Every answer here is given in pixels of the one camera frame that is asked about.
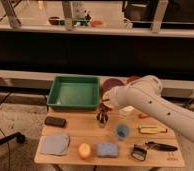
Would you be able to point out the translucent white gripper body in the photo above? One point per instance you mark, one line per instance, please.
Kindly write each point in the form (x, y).
(106, 100)

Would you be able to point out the dark purple grapes bunch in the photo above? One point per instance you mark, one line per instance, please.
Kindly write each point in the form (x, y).
(104, 109)

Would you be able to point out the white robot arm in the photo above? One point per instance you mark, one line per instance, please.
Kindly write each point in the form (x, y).
(144, 94)

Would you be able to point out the metal cup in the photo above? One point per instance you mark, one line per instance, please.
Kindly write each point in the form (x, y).
(102, 119)

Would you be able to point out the white plastic cup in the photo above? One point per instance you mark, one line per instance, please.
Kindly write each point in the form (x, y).
(126, 111)

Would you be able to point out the blue cup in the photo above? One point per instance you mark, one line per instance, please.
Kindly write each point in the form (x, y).
(121, 131)

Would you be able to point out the purple bowl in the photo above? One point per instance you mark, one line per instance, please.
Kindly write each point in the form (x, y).
(110, 83)

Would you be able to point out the orange bowl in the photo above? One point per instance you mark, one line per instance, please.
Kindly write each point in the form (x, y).
(132, 78)

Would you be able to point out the green plastic tray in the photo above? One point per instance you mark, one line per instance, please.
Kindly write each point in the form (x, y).
(74, 93)

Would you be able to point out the orange carrot piece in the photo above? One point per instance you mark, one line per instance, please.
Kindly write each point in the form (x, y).
(143, 116)

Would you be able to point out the blue sponge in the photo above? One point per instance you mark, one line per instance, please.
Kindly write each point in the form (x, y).
(107, 150)

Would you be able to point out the yellow red apple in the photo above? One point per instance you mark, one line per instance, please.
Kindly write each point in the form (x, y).
(84, 151)

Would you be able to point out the black rectangular case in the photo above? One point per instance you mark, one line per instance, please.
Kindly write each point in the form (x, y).
(57, 122)

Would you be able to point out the grey blue cloth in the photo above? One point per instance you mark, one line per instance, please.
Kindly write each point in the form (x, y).
(56, 144)

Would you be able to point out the black chair base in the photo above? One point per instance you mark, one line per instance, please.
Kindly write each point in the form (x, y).
(20, 138)

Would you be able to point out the yellow handled knife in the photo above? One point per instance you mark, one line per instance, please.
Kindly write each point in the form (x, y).
(151, 129)

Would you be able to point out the black handled peeler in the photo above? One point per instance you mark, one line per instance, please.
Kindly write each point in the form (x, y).
(139, 152)

